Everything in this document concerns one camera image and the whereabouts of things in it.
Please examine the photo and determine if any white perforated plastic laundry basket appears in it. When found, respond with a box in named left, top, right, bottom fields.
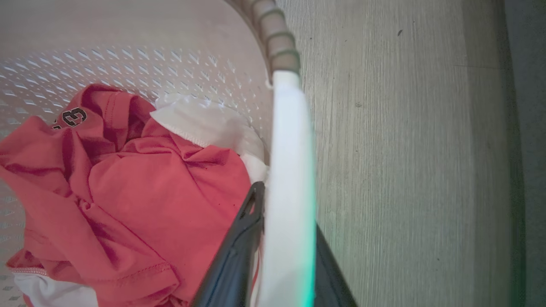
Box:
left=0, top=0, right=317, bottom=307

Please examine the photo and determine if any white cloth garment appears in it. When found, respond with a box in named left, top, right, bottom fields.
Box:
left=149, top=93, right=268, bottom=184

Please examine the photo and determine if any red shirt with black print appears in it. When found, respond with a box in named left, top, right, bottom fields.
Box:
left=0, top=84, right=252, bottom=307

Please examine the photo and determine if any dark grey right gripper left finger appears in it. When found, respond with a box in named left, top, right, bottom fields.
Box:
left=191, top=182, right=266, bottom=307

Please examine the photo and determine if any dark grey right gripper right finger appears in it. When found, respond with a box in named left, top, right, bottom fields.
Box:
left=314, top=225, right=358, bottom=307

